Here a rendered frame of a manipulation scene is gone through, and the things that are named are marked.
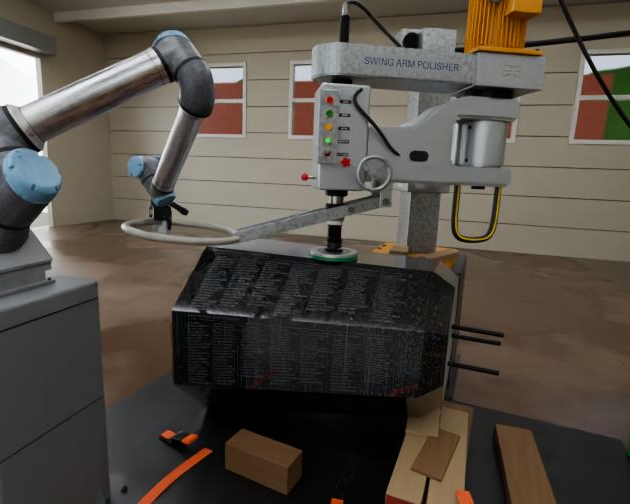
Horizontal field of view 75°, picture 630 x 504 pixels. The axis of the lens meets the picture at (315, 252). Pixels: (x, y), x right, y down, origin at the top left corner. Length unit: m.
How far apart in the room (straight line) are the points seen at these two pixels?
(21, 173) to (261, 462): 1.29
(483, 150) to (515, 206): 6.09
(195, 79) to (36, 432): 1.17
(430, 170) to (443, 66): 0.41
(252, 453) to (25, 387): 0.85
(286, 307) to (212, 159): 7.58
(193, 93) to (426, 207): 1.58
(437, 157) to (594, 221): 6.61
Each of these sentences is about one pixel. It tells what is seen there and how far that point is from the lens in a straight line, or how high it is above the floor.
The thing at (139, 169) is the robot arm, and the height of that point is 1.22.
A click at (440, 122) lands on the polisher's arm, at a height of 1.47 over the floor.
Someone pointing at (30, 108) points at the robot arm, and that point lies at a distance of 1.51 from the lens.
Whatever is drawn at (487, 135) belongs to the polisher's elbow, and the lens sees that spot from 1.98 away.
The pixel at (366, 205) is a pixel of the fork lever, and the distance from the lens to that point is 1.81.
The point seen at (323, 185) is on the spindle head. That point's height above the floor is 1.19.
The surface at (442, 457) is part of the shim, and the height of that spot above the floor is 0.21.
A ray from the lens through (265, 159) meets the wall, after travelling 8.60.
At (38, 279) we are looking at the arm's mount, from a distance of 1.58.
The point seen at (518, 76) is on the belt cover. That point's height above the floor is 1.66.
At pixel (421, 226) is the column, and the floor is 0.95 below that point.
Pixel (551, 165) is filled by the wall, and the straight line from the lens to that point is 8.12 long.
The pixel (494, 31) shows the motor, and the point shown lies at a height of 1.84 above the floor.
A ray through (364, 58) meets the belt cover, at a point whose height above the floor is 1.69.
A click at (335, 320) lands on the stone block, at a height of 0.67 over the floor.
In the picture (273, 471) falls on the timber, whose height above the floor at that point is 0.10.
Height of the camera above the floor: 1.24
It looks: 11 degrees down
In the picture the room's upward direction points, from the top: 2 degrees clockwise
